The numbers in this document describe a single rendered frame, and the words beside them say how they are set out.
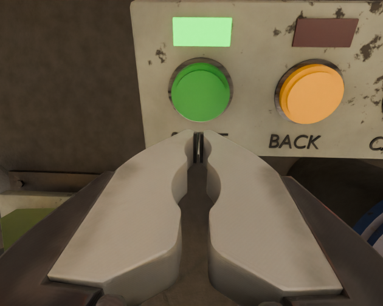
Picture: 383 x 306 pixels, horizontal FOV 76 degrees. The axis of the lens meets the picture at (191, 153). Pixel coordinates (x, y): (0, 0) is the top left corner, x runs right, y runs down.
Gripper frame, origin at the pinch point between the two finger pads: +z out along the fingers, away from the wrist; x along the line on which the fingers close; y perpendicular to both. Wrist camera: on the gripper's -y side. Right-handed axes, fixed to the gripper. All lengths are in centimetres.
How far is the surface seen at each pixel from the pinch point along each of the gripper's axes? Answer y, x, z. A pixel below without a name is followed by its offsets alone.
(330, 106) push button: 0.6, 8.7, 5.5
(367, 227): 24.9, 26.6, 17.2
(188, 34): -3.7, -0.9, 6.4
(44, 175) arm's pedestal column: 44, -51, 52
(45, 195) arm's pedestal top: 44, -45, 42
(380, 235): 24.9, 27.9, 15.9
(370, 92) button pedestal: -0.1, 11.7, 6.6
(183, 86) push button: -0.7, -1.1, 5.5
